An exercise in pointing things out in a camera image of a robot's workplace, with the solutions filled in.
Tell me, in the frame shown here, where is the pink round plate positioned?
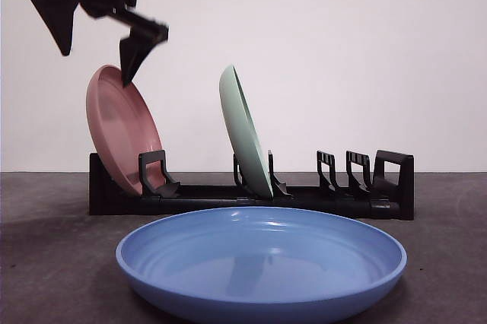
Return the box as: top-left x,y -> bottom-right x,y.
85,64 -> 166,196

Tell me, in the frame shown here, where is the green round plate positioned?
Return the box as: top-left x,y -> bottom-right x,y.
219,64 -> 275,200

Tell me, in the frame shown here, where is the blue round plate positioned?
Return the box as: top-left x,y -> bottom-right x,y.
116,206 -> 409,324

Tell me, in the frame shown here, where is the black plastic dish rack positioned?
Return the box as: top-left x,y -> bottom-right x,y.
89,150 -> 415,222

